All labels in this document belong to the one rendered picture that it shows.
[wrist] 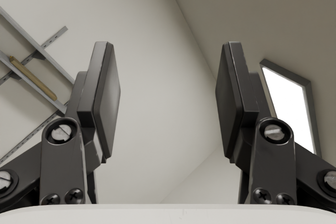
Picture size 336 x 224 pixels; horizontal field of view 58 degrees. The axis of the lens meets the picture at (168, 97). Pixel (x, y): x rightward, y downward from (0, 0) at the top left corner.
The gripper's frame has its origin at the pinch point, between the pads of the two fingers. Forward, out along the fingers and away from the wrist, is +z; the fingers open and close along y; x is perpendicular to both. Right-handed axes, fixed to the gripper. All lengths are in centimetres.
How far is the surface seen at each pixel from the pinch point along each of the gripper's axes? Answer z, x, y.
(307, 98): 117, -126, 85
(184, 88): 209, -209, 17
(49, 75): 157, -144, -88
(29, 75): 141, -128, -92
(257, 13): 142, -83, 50
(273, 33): 136, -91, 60
